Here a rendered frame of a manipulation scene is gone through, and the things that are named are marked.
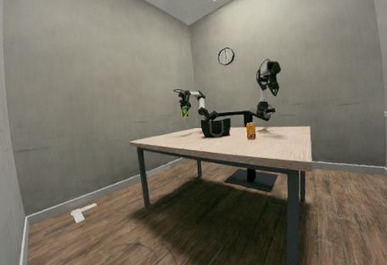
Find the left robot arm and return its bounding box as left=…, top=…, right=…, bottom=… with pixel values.
left=249, top=61, right=281, bottom=120

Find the black fabric bag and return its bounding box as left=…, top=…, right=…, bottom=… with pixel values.
left=201, top=118, right=231, bottom=138

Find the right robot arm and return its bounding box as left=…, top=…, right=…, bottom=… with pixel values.
left=178, top=90, right=215, bottom=121

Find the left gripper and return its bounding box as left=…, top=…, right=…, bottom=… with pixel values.
left=260, top=76, right=279, bottom=96

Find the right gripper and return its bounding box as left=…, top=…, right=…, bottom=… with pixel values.
left=180, top=98, right=191, bottom=110

